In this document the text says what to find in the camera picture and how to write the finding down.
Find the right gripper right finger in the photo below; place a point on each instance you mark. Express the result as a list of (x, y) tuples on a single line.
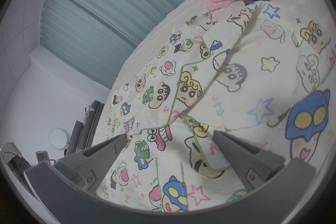
[(246, 162)]

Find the bed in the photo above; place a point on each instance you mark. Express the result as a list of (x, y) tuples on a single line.
[(162, 34)]

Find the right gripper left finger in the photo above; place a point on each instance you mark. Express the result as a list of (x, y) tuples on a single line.
[(89, 165)]

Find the blue-green curtain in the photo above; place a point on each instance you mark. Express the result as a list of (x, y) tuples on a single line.
[(105, 7)]

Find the black chest of drawers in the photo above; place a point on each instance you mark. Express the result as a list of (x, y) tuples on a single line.
[(84, 133)]

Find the white printed pyjama top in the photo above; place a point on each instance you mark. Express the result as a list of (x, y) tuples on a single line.
[(236, 86)]

